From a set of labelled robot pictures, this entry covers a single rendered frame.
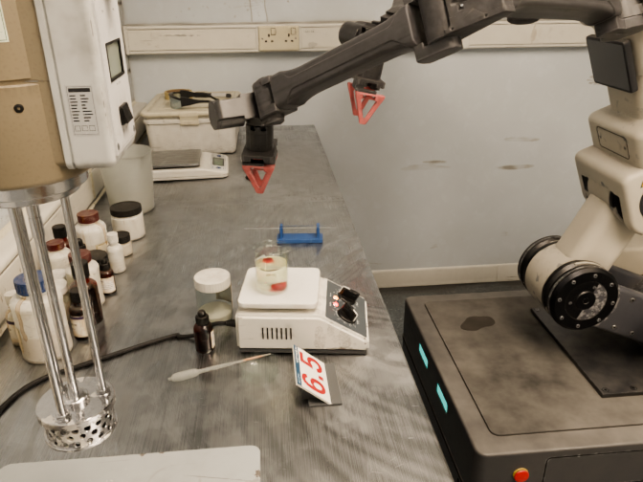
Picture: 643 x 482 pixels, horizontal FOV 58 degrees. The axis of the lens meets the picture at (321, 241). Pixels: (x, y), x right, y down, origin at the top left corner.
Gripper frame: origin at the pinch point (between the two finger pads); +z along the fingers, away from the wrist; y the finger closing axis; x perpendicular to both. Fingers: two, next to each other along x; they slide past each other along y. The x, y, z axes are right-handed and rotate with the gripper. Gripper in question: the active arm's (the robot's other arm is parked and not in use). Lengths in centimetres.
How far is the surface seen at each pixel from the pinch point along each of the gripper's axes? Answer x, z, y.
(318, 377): 15, 2, 54
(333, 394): 17, 3, 57
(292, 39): -1, -9, -103
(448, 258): 70, 84, -107
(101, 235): -29.3, 3.9, 17.2
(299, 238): 9.1, 9.1, 6.2
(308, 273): 12.2, -2.6, 36.6
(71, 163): -3, -39, 77
